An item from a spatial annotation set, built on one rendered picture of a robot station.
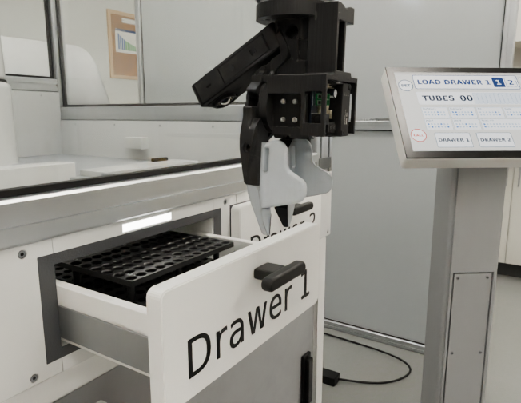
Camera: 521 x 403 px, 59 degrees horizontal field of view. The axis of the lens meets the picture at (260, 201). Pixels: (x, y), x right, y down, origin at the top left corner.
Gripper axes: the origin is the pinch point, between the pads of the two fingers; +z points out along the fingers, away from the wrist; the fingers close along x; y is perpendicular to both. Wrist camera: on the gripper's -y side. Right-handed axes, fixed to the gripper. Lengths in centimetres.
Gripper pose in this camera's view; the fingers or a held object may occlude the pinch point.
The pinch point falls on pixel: (270, 217)
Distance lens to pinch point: 47.4
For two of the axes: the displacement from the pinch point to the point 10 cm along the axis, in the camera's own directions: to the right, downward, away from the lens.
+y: 8.4, 1.2, -5.2
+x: 5.4, -1.6, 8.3
